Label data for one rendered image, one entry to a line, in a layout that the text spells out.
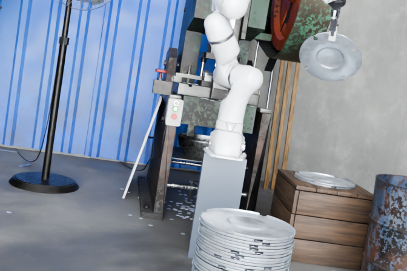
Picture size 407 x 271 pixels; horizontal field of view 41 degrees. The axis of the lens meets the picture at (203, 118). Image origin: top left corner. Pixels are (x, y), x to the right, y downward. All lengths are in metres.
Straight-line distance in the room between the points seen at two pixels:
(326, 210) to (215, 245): 1.05
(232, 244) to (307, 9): 1.55
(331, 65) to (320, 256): 0.89
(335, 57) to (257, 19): 0.56
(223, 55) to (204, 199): 0.60
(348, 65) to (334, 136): 1.94
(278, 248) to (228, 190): 0.72
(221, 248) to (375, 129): 3.24
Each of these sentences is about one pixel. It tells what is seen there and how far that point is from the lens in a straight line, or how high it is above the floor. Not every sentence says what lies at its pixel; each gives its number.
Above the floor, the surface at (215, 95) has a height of 0.67.
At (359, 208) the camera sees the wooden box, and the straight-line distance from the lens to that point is 2.60.
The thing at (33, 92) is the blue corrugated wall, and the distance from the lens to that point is 4.24.
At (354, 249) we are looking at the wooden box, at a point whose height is 0.10.
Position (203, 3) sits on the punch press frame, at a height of 1.14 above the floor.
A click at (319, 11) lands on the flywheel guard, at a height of 1.17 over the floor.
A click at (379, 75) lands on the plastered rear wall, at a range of 4.67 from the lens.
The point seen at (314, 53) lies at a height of 0.95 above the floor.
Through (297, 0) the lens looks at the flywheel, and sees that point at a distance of 3.16.
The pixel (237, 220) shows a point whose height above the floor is 0.36.
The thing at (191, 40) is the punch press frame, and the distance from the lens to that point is 3.25.
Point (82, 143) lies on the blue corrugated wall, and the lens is 4.24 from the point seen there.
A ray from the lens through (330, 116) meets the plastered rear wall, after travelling 4.53.
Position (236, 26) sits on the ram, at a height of 1.05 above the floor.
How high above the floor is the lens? 0.78
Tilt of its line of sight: 5 degrees down
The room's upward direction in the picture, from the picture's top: 9 degrees clockwise
